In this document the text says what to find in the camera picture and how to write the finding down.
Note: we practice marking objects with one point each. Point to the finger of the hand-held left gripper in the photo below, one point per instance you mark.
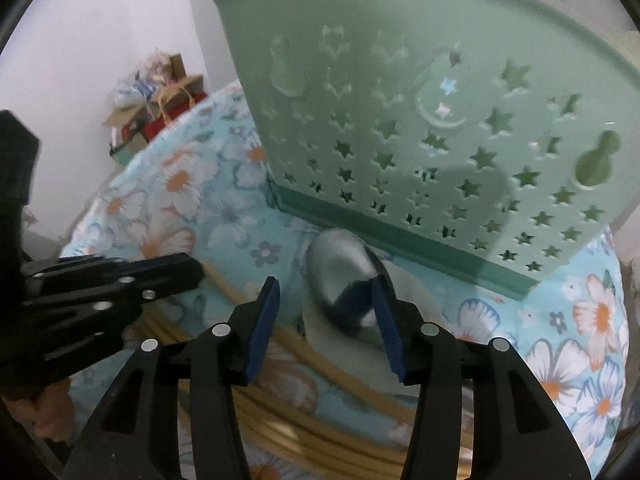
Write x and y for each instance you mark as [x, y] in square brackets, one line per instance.
[75, 330]
[165, 272]

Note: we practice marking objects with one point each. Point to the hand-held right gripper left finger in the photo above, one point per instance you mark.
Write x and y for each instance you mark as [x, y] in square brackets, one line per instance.
[261, 332]

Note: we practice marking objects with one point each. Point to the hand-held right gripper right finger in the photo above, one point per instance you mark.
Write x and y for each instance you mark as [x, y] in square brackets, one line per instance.
[387, 332]

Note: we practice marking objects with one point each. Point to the metal spoon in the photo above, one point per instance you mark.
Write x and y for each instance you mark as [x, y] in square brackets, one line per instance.
[335, 270]

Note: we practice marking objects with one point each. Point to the bamboo chopstick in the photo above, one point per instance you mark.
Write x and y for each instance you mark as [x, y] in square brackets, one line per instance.
[300, 427]

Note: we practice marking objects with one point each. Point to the green star-perforated utensil basket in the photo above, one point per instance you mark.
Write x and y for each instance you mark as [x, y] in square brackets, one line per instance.
[400, 135]

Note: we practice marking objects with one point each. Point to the person's left hand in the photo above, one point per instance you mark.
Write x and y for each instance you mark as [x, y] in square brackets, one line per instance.
[52, 410]

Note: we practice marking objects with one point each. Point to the blue floral tablecloth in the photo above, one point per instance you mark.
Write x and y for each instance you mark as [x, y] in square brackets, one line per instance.
[210, 200]

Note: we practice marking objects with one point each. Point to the teal box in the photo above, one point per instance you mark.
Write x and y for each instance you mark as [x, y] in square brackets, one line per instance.
[127, 150]

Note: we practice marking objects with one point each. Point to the clear plastic bag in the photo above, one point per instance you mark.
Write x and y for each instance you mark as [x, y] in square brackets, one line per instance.
[132, 87]

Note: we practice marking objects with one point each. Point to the red box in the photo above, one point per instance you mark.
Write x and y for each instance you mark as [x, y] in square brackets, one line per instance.
[172, 115]

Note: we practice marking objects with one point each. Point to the brown paper bag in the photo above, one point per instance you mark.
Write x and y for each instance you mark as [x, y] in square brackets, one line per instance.
[182, 87]

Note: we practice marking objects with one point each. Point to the cardboard box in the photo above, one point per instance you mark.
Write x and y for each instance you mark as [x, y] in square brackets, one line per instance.
[177, 64]

